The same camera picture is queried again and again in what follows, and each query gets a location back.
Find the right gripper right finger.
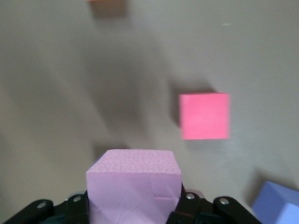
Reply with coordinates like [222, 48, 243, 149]
[168, 184, 261, 224]

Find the purple foam block with dent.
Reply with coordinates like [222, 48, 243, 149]
[251, 181, 299, 224]

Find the red foam block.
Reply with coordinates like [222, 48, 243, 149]
[179, 92, 231, 140]

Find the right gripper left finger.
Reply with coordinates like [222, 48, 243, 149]
[1, 190, 91, 224]

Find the pink foam block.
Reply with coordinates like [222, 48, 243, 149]
[85, 149, 183, 224]

